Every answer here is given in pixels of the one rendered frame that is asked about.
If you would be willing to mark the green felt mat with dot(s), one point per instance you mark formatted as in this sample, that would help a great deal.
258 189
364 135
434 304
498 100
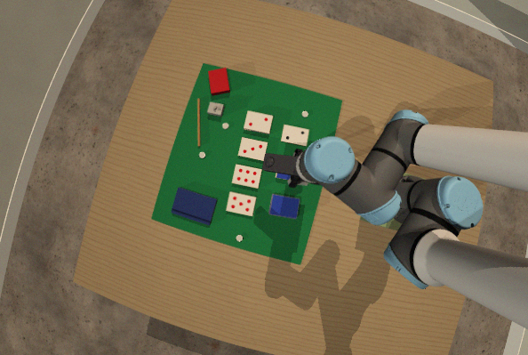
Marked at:
273 236

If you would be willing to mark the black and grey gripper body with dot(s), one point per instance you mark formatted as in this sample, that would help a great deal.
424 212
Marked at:
297 178

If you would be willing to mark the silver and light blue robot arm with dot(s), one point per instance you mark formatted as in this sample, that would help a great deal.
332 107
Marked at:
425 249

